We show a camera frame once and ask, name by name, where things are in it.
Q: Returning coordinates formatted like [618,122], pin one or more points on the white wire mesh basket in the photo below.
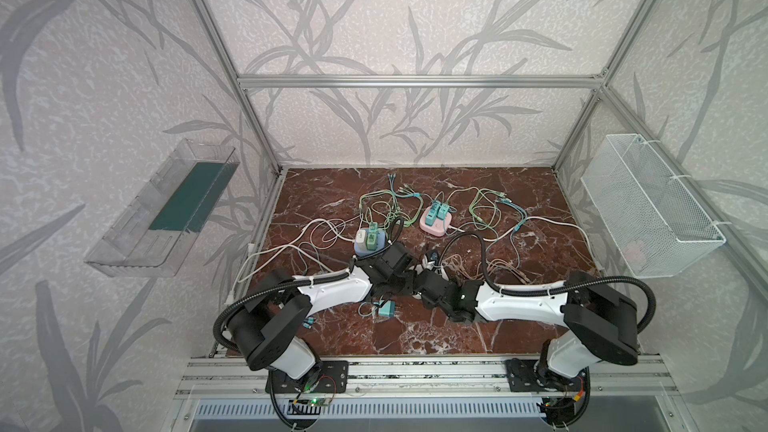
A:
[655,222]

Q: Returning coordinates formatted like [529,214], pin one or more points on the pink power strip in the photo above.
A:
[436,219]

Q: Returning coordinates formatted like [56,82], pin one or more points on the blue power strip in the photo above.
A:
[368,242]

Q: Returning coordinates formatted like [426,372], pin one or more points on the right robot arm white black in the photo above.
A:
[603,316]

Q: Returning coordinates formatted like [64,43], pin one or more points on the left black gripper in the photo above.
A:
[399,258]

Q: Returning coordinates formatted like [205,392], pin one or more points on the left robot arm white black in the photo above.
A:
[263,326]

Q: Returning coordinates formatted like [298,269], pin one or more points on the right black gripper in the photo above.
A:
[433,284]

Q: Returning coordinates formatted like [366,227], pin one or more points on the clear plastic wall bin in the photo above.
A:
[155,233]

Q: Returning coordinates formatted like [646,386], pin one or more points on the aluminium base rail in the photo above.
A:
[400,376]

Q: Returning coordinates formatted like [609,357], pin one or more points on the teal charger plug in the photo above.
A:
[386,309]

